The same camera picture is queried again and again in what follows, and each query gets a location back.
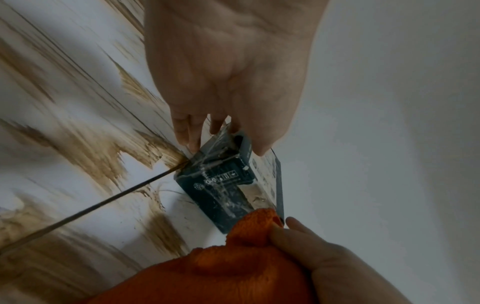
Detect person's right hand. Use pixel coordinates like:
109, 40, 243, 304
269, 216, 414, 304

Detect red cleaning cloth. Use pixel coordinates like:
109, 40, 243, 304
74, 207, 317, 304

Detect person's left hand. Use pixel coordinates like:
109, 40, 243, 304
144, 0, 331, 157

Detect dark green labelled box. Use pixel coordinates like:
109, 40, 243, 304
174, 129, 287, 235

